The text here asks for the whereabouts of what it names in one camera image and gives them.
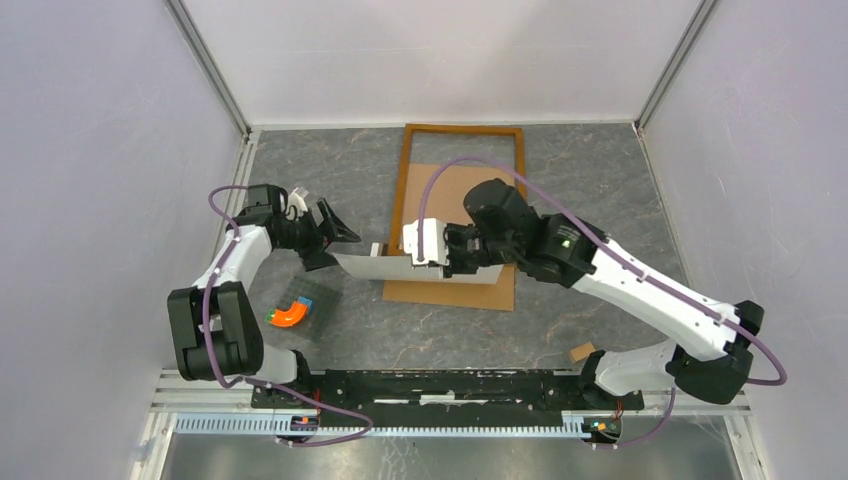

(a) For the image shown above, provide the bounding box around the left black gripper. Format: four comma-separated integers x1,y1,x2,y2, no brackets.
275,199,360,272

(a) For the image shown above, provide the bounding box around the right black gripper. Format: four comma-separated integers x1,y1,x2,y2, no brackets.
429,223,520,279

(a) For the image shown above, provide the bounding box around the framed window plant photo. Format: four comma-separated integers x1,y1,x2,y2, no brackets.
332,253,504,285

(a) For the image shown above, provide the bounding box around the wooden picture frame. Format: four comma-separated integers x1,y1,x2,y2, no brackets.
386,123,526,256

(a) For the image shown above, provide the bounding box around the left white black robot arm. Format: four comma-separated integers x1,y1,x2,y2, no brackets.
166,184,361,408

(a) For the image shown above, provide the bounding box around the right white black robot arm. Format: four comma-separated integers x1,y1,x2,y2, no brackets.
424,179,764,408

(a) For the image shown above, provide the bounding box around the orange curved toy brick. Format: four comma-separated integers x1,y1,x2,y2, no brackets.
270,301,311,329

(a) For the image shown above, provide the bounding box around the brown fibreboard backing board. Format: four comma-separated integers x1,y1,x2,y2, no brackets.
383,163,515,311

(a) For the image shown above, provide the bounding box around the grey building baseplate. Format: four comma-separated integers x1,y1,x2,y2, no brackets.
270,276,342,341

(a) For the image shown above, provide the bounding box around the small cardboard block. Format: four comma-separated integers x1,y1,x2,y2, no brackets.
568,342,596,363

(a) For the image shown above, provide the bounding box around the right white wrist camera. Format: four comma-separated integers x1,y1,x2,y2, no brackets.
402,218,449,267

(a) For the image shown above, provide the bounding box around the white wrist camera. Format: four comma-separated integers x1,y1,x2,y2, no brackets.
402,218,449,267
285,187,309,220

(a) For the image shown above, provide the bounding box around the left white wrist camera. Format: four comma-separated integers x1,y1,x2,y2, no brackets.
285,187,309,220

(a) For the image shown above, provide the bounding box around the slotted cable duct rail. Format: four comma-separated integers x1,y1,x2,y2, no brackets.
174,413,590,440

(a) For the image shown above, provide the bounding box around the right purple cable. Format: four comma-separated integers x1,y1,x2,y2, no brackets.
415,155,790,452

